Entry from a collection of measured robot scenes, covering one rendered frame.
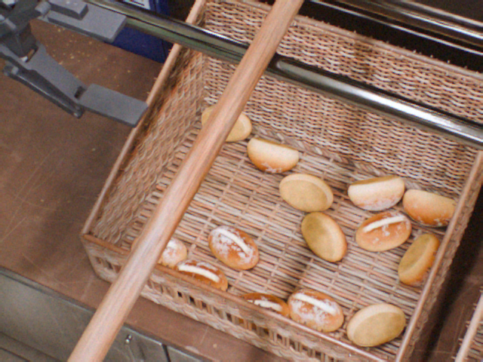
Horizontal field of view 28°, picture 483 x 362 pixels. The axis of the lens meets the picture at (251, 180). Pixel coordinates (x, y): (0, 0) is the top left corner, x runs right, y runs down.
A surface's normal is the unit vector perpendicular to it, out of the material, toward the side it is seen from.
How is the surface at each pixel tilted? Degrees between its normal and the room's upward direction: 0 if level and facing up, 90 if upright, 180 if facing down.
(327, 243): 51
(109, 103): 0
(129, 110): 1
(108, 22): 0
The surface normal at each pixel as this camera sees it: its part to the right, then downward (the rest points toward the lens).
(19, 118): -0.06, -0.53
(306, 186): -0.31, 0.27
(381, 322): 0.19, 0.27
